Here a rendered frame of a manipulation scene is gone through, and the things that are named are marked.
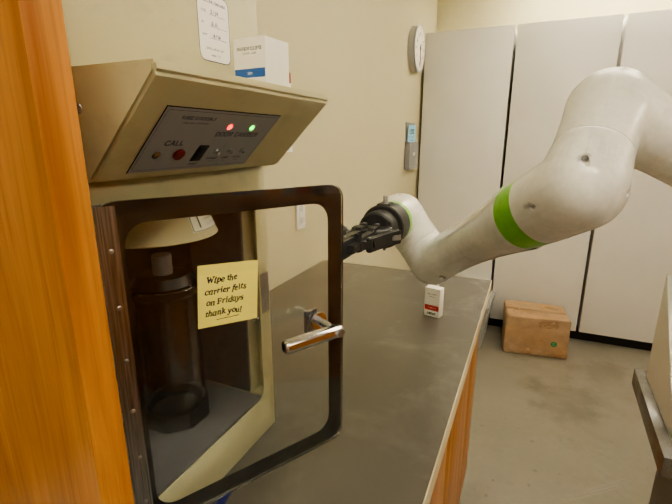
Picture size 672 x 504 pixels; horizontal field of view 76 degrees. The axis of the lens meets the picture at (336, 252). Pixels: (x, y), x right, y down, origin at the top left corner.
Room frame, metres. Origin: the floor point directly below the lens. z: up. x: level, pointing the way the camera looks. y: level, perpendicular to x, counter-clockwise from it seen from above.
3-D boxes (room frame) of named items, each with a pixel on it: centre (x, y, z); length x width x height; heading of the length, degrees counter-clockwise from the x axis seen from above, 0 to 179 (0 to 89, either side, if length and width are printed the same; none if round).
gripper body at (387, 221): (0.83, -0.07, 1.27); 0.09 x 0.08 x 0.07; 156
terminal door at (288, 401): (0.50, 0.11, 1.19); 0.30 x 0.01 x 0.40; 128
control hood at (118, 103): (0.53, 0.13, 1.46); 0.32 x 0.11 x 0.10; 156
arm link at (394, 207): (0.90, -0.11, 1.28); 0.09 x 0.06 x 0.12; 66
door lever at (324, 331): (0.52, 0.04, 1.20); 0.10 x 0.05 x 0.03; 128
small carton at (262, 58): (0.60, 0.10, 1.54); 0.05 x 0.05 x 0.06; 61
